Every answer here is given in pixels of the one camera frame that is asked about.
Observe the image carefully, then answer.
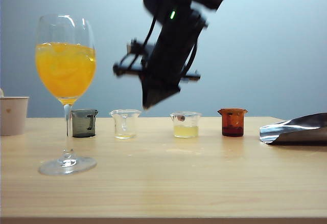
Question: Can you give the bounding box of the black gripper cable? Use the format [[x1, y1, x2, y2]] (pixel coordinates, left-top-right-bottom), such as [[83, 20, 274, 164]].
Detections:
[[144, 14, 158, 47]]

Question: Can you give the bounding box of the grey smoked measuring cup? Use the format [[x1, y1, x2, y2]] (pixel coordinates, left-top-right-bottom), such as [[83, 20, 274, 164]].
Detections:
[[71, 109, 99, 138]]

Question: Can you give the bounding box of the amber measuring cup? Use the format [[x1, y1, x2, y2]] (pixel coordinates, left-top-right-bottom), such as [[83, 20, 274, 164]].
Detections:
[[217, 108, 249, 137]]

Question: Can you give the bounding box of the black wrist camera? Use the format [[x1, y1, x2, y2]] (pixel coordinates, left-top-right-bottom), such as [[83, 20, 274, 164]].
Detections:
[[113, 38, 156, 79]]

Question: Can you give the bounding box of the silver metal scoop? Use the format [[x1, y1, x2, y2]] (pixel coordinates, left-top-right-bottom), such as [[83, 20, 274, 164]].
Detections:
[[260, 112, 327, 146]]

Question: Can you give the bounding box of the white paper cup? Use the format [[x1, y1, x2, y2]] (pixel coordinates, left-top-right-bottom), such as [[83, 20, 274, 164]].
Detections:
[[0, 96, 31, 137]]

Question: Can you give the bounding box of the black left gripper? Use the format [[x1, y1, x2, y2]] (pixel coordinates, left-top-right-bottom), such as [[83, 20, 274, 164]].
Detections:
[[142, 6, 207, 110]]

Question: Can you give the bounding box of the clear measuring cup orange juice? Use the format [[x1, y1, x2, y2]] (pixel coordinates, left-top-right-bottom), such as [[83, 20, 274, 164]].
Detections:
[[109, 109, 142, 140]]

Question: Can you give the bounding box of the clear measuring cup yellow juice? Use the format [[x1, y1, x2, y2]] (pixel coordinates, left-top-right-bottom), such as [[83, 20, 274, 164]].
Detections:
[[170, 111, 202, 139]]

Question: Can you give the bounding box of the clear stemmed wine glass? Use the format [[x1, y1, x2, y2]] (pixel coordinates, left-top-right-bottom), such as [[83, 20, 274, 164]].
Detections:
[[35, 14, 98, 176]]

